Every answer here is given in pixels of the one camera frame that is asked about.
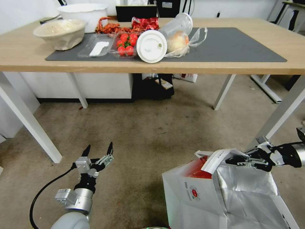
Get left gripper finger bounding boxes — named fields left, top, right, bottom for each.
left=80, top=144, right=92, bottom=159
left=94, top=142, right=114, bottom=166

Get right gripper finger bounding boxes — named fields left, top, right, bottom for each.
left=245, top=147, right=271, bottom=157
left=225, top=155, right=269, bottom=168

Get white foil-lined delivery bag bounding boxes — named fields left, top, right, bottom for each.
left=162, top=148, right=300, bottom=229

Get thin plastic bag with food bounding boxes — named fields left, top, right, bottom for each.
left=164, top=27, right=208, bottom=58

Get white cabinet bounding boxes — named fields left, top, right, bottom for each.
left=20, top=72, right=134, bottom=103

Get wooden table with white legs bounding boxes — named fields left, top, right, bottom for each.
left=0, top=18, right=305, bottom=164

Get small cardboard box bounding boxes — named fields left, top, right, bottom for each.
left=154, top=77, right=173, bottom=90

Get white and red carton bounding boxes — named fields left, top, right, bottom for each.
left=173, top=73, right=198, bottom=83

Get clear plastic tray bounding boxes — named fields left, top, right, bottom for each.
left=77, top=33, right=115, bottom=59

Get white plastic utensil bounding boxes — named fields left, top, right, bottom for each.
left=90, top=41, right=110, bottom=57

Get grey table mat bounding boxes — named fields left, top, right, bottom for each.
left=45, top=27, right=288, bottom=63

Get clear box of cherry tomatoes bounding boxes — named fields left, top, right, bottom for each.
left=112, top=32, right=140, bottom=59

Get clear cup with white lid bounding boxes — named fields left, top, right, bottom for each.
left=136, top=13, right=193, bottom=64

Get beige paper bowl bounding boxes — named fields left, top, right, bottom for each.
left=33, top=19, right=87, bottom=51

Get crumpled red snack wrappers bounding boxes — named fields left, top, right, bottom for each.
left=95, top=17, right=134, bottom=35

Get red foil snack packet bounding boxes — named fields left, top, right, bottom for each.
left=131, top=17, right=159, bottom=31

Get large white bowl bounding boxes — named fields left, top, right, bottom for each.
left=57, top=3, right=109, bottom=34

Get black box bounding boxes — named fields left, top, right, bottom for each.
left=115, top=4, right=158, bottom=22

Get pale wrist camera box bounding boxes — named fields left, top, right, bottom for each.
left=75, top=156, right=92, bottom=175
left=255, top=135, right=275, bottom=149

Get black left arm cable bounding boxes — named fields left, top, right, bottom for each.
left=30, top=166, right=80, bottom=229

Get white desk leg frame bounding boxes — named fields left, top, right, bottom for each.
left=250, top=74, right=283, bottom=104

